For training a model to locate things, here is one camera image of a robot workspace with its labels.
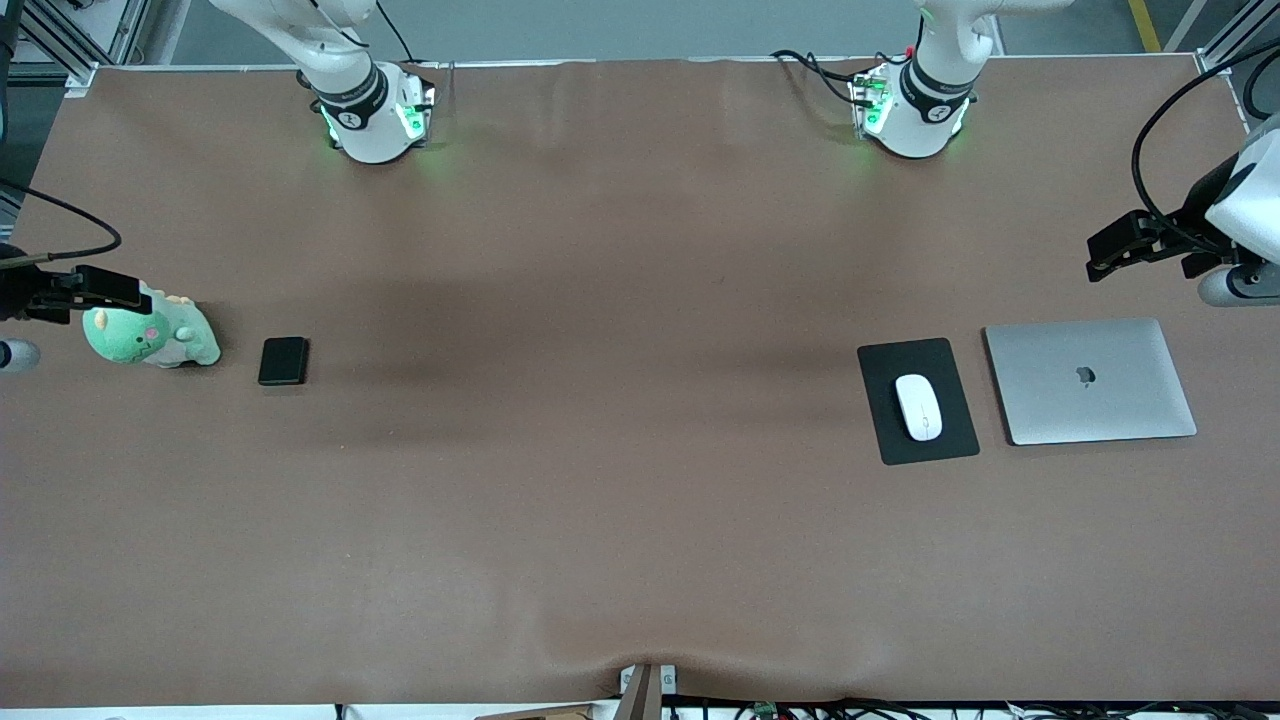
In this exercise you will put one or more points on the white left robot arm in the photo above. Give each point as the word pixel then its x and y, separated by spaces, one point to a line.
pixel 925 110

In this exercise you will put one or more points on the aluminium frame profile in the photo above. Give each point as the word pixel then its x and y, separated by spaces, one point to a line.
pixel 1225 45
pixel 60 45

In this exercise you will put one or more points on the green dinosaur plush toy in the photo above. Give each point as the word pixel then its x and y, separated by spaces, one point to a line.
pixel 150 340

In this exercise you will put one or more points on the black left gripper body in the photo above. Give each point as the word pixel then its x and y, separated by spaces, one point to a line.
pixel 1196 217

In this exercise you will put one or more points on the black mouse pad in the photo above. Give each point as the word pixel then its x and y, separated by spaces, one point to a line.
pixel 960 440

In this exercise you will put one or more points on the black smartphone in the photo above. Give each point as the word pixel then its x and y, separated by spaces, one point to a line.
pixel 283 361

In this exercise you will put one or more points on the brown table cover mat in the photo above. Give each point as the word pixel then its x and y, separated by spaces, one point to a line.
pixel 640 550

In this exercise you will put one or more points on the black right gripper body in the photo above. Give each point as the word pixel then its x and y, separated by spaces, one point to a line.
pixel 14 297

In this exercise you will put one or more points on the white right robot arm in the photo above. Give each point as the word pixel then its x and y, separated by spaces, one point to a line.
pixel 360 120

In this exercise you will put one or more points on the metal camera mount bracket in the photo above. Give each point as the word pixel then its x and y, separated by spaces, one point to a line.
pixel 640 695

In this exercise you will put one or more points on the silver closed laptop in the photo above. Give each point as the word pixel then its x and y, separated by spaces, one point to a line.
pixel 1090 390

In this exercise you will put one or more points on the white computer mouse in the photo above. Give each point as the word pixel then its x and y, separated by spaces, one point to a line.
pixel 918 407

